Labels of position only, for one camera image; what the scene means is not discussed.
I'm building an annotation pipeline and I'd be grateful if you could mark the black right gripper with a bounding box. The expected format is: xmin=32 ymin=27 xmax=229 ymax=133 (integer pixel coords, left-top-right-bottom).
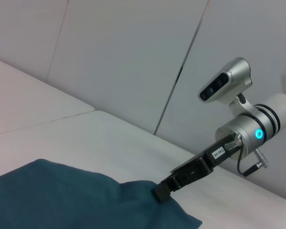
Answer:
xmin=152 ymin=133 xmax=242 ymax=204

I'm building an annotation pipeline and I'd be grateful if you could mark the teal blue shirt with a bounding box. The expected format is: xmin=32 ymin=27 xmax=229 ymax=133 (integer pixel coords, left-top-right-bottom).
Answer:
xmin=0 ymin=158 xmax=203 ymax=229

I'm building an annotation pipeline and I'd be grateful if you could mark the right arm cable with plugs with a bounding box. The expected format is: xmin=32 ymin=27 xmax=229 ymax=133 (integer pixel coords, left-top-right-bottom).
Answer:
xmin=225 ymin=133 xmax=270 ymax=177

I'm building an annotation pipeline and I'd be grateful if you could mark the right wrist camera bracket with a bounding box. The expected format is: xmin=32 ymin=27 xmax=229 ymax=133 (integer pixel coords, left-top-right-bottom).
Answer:
xmin=228 ymin=93 xmax=257 ymax=117

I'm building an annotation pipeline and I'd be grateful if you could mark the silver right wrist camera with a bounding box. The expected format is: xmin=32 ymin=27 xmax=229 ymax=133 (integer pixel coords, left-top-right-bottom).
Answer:
xmin=199 ymin=57 xmax=253 ymax=104

